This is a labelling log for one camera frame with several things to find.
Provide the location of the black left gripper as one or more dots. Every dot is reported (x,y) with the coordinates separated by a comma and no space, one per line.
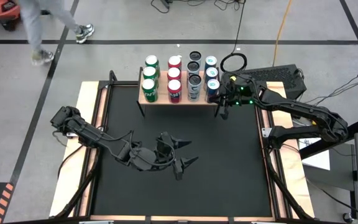
(163,151)

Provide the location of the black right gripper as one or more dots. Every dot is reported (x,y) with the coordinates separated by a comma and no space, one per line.
(242,91)

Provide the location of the blue silver Red Bull can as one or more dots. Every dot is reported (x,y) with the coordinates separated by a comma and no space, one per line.
(210,61)
(212,90)
(211,74)

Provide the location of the red Fanta can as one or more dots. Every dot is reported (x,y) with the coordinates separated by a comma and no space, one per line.
(174,90)
(173,73)
(174,62)

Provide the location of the green Sprite can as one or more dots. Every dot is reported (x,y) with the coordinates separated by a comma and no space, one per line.
(149,90)
(151,61)
(149,74)

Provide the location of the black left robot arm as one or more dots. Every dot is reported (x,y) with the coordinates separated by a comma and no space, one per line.
(89,133)

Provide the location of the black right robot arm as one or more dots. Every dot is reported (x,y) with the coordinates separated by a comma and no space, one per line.
(309,113)

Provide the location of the wooden shelf with black legs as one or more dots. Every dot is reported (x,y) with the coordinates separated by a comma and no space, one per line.
(163,99)

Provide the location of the wooden side board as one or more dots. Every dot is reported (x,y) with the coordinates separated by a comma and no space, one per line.
(70,174)
(298,186)

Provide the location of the white paper sheet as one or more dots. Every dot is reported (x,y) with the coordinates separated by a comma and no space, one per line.
(317,161)

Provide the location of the black desk support bar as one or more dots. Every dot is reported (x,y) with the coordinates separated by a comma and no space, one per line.
(356,129)

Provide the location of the caster wheel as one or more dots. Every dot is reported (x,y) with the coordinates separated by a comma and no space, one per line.
(348,217)

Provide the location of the person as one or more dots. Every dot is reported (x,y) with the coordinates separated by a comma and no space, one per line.
(33,25)

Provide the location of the silver mounting bracket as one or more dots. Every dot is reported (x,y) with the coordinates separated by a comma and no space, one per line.
(266,132)

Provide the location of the black aluminium table frame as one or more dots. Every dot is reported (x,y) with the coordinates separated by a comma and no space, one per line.
(269,174)

